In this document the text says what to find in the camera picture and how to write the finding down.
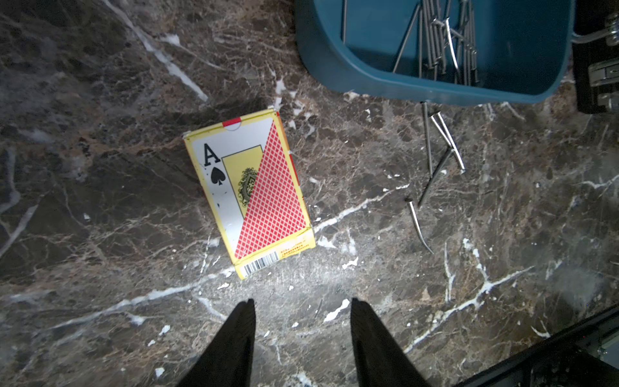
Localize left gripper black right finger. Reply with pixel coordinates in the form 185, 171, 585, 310
351, 298, 429, 386

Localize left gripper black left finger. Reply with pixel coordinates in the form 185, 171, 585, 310
178, 298, 256, 386

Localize playing card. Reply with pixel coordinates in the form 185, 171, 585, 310
183, 108, 316, 279

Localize teal plastic storage box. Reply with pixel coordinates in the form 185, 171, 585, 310
294, 1, 575, 106

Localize nails heap inside box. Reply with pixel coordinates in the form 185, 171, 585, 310
339, 0, 480, 86

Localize bent steel nail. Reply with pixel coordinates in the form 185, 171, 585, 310
405, 196, 435, 255

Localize steel nail on table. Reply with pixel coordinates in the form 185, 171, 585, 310
421, 102, 434, 177
418, 148, 454, 208
430, 111, 466, 172

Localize black carrying case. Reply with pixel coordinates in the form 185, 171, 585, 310
572, 1, 618, 114

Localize black front rail base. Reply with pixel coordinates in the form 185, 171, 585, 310
459, 306, 618, 386

